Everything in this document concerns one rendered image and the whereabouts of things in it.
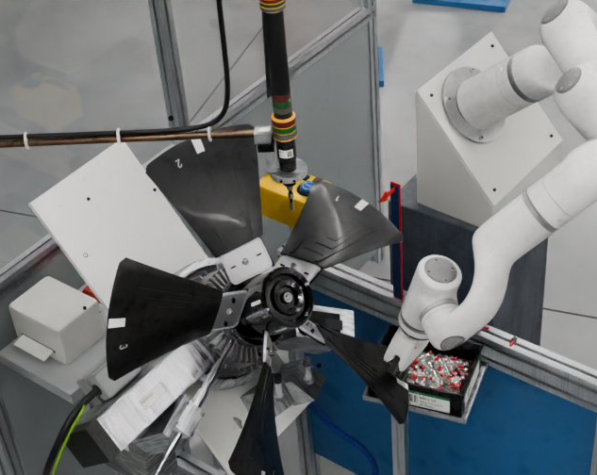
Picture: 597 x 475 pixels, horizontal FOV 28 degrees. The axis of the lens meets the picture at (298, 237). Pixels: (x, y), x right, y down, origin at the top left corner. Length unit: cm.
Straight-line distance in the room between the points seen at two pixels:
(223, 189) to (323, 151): 139
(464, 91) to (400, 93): 233
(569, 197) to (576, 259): 216
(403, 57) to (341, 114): 173
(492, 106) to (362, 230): 49
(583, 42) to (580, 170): 45
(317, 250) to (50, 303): 67
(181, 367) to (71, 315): 47
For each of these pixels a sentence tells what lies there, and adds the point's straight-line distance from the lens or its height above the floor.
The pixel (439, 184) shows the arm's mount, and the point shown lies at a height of 101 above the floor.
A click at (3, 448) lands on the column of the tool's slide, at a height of 74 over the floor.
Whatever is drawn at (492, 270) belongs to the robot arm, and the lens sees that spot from 212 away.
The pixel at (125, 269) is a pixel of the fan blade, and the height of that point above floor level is 140.
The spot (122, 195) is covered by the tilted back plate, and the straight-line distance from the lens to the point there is 243.
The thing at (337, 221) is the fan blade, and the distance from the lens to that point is 243.
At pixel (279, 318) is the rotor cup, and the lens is 220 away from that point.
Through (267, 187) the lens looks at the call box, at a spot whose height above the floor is 107.
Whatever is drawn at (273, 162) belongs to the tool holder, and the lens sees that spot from 215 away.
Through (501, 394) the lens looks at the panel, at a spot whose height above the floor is 69.
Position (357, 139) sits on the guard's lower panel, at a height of 57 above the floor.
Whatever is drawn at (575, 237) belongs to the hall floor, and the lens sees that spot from 432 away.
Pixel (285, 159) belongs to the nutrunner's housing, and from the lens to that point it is 214.
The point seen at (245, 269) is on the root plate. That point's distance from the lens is 227.
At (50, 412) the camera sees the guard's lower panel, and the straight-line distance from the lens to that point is 308.
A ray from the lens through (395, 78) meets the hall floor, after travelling 521.
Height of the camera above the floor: 269
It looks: 39 degrees down
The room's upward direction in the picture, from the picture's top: 5 degrees counter-clockwise
